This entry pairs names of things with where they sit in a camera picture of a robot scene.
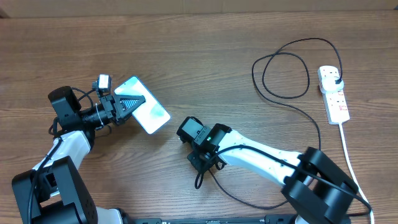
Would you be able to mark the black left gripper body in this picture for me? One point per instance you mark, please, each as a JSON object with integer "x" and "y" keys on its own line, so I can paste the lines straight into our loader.
{"x": 109, "y": 109}

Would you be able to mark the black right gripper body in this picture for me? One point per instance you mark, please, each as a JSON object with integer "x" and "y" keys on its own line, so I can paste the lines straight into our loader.
{"x": 196, "y": 158}

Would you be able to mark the smartphone with teal screen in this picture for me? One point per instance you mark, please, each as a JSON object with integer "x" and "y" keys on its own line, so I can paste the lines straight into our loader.
{"x": 151, "y": 115}

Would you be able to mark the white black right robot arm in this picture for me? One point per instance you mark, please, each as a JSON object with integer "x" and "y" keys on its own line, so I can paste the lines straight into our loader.
{"x": 318, "y": 190}

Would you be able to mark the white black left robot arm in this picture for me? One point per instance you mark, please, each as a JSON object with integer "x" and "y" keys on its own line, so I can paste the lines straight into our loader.
{"x": 53, "y": 191}

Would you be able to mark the white charger plug adapter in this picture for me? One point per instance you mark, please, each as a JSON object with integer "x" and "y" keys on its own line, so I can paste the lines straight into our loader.
{"x": 331, "y": 84}

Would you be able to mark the white power strip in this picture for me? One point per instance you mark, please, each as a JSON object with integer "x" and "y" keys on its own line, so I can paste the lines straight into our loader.
{"x": 335, "y": 103}

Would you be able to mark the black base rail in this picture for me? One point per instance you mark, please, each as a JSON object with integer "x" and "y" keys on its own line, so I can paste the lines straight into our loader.
{"x": 268, "y": 219}

